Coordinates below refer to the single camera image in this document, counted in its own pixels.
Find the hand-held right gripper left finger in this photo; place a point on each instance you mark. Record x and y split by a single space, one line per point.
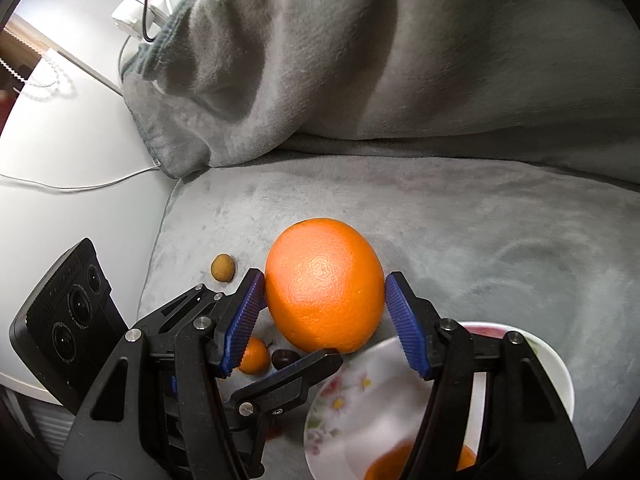
244 321

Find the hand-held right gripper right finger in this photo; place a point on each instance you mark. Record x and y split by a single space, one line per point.
406 332

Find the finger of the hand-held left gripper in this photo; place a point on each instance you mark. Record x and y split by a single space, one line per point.
192 300
290 377

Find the dark red cherry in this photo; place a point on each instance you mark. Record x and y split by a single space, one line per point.
284 358

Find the small tangerine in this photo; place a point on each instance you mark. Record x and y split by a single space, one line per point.
254 356

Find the small brown longan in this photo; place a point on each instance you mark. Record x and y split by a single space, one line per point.
222 267

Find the white floral plate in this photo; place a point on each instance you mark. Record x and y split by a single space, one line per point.
360 400

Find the large orange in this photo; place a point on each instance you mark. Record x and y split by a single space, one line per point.
322 285

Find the white ribbed panel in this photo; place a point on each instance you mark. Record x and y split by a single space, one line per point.
47 425

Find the grey plush cushion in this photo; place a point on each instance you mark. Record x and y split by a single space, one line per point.
450 220

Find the peeled-looking orange tangerine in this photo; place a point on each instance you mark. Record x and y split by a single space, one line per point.
387 465

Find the wooden window blind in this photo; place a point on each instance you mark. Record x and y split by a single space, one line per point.
17 45

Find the grey plush blanket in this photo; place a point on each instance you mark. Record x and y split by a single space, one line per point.
400 50

